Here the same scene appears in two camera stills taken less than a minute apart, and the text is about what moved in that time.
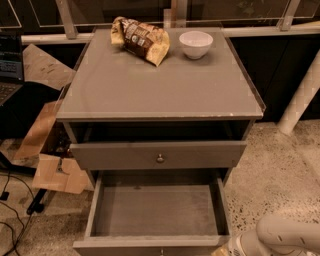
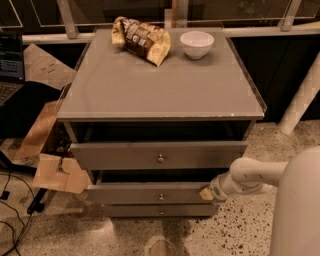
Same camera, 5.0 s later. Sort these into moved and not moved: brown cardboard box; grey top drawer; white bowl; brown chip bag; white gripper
Moved: white gripper
Not moved: white bowl; brown chip bag; grey top drawer; brown cardboard box
